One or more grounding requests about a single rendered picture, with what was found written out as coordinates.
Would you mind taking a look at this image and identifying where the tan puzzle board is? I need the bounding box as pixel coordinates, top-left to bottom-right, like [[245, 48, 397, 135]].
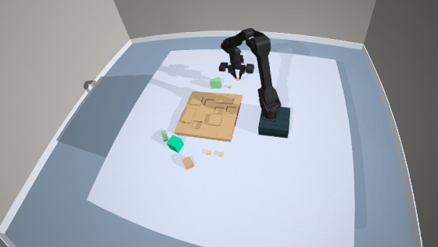
[[174, 91, 242, 142]]

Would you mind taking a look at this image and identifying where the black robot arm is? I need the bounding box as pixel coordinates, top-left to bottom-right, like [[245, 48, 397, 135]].
[[221, 28, 282, 122]]

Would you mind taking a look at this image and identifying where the small tan cube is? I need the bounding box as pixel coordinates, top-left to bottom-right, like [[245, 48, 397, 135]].
[[182, 156, 194, 170]]

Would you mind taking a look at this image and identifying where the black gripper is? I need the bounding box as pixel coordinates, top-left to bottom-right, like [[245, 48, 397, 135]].
[[219, 56, 254, 79]]

